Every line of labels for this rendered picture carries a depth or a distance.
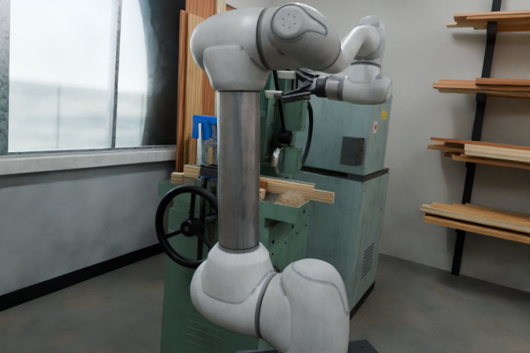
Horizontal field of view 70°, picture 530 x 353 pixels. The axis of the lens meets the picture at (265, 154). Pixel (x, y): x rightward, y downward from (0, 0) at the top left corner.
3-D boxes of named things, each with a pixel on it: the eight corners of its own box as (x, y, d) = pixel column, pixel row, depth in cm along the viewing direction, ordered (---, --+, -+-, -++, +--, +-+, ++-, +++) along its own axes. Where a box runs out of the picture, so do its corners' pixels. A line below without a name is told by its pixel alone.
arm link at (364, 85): (345, 105, 136) (350, 69, 136) (390, 109, 131) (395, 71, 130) (339, 101, 126) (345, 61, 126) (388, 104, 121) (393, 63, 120)
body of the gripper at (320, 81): (326, 102, 133) (300, 101, 137) (331, 90, 139) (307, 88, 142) (324, 84, 128) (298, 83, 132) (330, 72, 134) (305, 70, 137)
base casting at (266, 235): (166, 229, 154) (167, 207, 153) (231, 202, 207) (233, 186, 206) (267, 254, 138) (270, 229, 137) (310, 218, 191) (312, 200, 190)
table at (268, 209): (140, 199, 146) (141, 184, 146) (185, 187, 174) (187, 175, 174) (289, 231, 124) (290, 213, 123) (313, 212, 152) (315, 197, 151)
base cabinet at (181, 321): (154, 389, 162) (165, 229, 154) (221, 324, 215) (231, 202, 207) (250, 432, 145) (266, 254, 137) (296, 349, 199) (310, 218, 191)
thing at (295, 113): (281, 129, 168) (285, 95, 166) (288, 129, 176) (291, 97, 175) (300, 131, 165) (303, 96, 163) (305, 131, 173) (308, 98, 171)
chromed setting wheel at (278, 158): (269, 174, 161) (271, 146, 159) (279, 171, 172) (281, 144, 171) (275, 176, 160) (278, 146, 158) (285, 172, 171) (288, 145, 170)
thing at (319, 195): (197, 180, 165) (198, 170, 165) (199, 179, 167) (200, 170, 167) (332, 203, 143) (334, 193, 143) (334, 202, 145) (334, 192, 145)
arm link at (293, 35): (344, 18, 84) (288, 23, 90) (319, -19, 68) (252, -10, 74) (339, 76, 84) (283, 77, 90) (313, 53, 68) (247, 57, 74)
